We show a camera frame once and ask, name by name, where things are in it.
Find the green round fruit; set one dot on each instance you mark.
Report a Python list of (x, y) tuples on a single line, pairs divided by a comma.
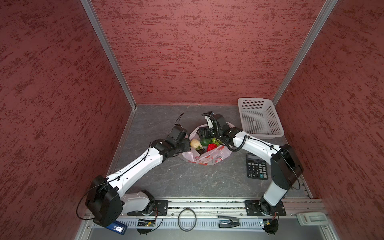
[(205, 142)]

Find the left small circuit board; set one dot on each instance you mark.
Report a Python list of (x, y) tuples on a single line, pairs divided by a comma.
[(146, 223)]

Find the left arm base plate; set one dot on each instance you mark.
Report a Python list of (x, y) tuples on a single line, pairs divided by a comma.
[(157, 207)]

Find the blue black box device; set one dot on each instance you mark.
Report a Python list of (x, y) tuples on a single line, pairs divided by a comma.
[(117, 227)]

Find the small circuit board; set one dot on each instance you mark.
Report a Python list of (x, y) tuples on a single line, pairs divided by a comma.
[(271, 226), (146, 223)]

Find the black desk calculator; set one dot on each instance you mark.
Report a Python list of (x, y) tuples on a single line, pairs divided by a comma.
[(256, 168)]

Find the black stapler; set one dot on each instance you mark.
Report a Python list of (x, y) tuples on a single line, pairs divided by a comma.
[(228, 222)]

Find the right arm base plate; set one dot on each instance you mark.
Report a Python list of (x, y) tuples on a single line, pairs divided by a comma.
[(252, 208)]

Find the grey plastic holder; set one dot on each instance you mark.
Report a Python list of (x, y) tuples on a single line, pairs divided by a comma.
[(312, 219)]

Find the pale yellow fruit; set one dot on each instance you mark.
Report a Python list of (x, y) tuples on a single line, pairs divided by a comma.
[(195, 144)]

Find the aluminium corner post left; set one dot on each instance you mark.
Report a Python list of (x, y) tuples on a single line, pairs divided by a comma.
[(97, 26)]

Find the pink printed plastic bag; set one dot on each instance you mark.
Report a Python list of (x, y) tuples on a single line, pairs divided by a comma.
[(202, 157)]

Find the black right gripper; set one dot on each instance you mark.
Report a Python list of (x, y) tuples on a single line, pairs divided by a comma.
[(207, 130)]

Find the red fruit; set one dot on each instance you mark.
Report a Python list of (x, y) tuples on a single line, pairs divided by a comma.
[(211, 147)]

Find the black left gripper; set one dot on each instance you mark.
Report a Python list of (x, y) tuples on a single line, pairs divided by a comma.
[(187, 148)]

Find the white perforated plastic basket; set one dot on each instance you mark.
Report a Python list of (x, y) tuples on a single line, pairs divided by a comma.
[(259, 118)]

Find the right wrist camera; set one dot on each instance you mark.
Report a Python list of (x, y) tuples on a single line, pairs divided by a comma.
[(209, 122)]

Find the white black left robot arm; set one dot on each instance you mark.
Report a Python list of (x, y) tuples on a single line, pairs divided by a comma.
[(105, 197)]

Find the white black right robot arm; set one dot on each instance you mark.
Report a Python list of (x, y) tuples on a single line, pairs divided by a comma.
[(286, 168)]

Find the aluminium corner post right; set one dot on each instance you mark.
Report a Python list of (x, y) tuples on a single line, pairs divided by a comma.
[(317, 26)]

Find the aluminium front rail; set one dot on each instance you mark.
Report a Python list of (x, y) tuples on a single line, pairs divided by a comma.
[(202, 214)]

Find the right small circuit board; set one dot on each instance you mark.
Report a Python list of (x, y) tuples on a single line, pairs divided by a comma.
[(271, 226)]

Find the aluminium corner post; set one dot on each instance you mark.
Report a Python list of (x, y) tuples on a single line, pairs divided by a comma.
[(97, 26), (317, 26)]

